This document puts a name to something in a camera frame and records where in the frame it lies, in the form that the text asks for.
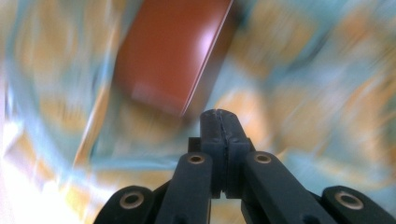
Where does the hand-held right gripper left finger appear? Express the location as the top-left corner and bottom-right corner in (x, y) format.
(154, 108), (226, 224)

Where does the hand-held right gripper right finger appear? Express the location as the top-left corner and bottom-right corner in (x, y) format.
(219, 109), (339, 224)

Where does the red-brown box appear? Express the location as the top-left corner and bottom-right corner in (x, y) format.
(113, 0), (241, 121)

